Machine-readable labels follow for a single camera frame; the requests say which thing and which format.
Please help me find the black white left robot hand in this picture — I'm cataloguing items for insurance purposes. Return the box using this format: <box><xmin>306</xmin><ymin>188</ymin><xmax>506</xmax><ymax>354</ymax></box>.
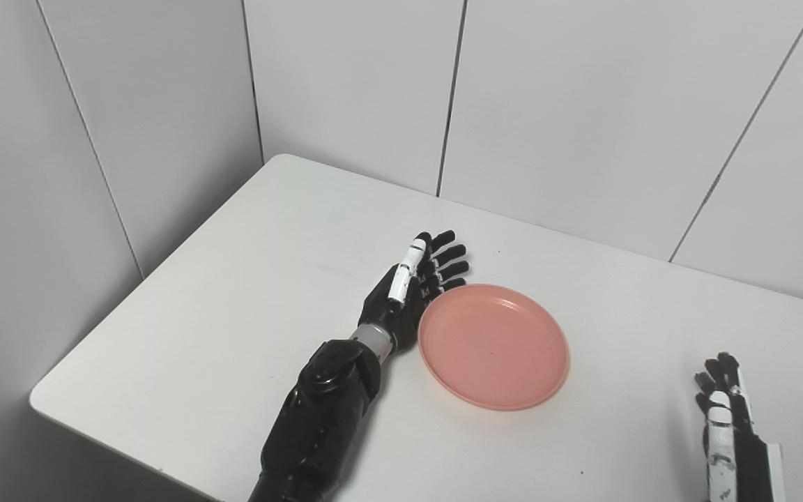
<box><xmin>358</xmin><ymin>230</ymin><xmax>471</xmax><ymax>353</ymax></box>

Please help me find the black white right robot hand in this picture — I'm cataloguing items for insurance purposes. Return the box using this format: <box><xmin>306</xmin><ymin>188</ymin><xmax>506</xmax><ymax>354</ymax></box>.
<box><xmin>694</xmin><ymin>352</ymin><xmax>786</xmax><ymax>502</ymax></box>

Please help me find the pink round plate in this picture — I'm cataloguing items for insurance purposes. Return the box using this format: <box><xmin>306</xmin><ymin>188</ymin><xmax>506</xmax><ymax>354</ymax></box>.
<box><xmin>418</xmin><ymin>283</ymin><xmax>570</xmax><ymax>411</ymax></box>

